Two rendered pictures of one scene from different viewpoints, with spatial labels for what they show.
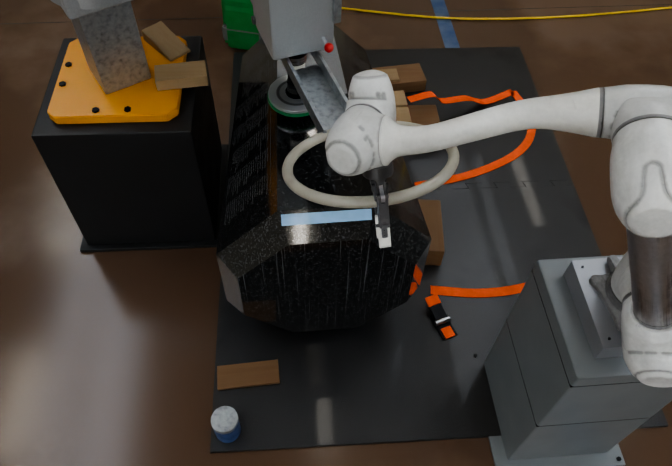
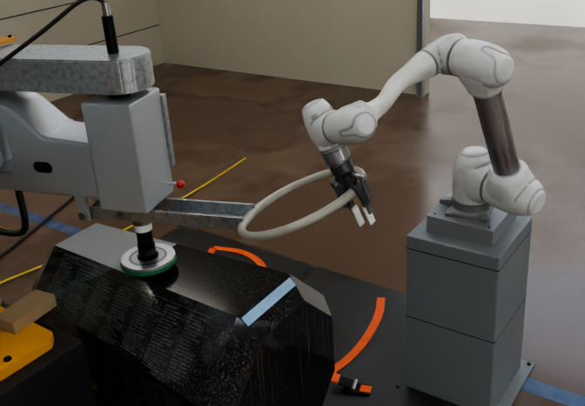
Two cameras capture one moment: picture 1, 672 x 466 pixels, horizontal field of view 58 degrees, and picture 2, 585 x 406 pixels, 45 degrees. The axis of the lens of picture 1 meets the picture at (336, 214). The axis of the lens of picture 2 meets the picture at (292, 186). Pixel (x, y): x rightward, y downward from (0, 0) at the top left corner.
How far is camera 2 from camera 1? 1.62 m
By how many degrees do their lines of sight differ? 45
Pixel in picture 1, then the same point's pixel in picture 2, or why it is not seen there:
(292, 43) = (154, 192)
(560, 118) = (418, 71)
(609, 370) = (504, 246)
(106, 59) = not seen: outside the picture
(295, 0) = (150, 152)
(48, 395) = not seen: outside the picture
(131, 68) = not seen: outside the picture
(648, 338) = (518, 179)
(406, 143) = (379, 105)
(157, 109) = (36, 342)
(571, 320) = (460, 243)
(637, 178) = (485, 56)
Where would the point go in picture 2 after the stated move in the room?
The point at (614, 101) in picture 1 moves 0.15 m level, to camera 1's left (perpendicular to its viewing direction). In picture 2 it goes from (433, 50) to (408, 59)
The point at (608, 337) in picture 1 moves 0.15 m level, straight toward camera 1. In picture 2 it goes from (487, 226) to (500, 245)
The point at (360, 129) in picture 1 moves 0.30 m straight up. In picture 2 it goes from (359, 106) to (355, 3)
